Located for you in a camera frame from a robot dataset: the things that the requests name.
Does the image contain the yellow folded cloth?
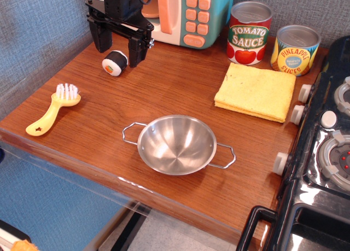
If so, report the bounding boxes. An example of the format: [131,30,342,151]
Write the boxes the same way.
[214,63,296,123]

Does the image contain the white stove knob bottom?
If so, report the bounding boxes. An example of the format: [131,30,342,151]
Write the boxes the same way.
[273,152,289,176]

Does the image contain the white stove knob middle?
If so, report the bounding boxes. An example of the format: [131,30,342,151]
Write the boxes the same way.
[290,105,305,125]

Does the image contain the stainless steel bowl with handles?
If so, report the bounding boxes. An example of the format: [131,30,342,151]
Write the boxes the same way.
[122,115,237,176]

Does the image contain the tomato sauce can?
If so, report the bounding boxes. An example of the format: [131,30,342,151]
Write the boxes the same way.
[226,1,272,65]

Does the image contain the pineapple slices can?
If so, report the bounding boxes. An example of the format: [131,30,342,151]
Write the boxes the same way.
[270,25,321,77]

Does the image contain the toy microwave teal and white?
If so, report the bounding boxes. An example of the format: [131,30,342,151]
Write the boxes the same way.
[142,0,234,49]

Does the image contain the toy sushi roll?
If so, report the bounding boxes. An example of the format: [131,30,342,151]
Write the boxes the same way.
[102,50,129,77]

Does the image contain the white stove knob top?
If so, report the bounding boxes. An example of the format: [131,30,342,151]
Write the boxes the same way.
[298,84,312,103]

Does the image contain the black toy stove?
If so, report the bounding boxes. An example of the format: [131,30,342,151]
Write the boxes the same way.
[261,36,349,250]

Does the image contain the black oven door handle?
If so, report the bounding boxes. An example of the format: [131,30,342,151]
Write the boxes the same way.
[236,206,277,251]

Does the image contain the white stove knob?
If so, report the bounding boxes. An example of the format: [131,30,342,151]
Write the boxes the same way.
[290,105,305,125]
[298,84,312,103]
[273,152,289,176]

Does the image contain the orange plush object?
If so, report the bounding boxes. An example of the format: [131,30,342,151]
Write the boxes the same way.
[11,240,39,251]

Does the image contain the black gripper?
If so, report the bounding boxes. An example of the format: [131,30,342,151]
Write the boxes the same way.
[85,0,154,68]

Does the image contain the yellow dish brush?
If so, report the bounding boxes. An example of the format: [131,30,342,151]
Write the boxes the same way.
[25,83,81,137]

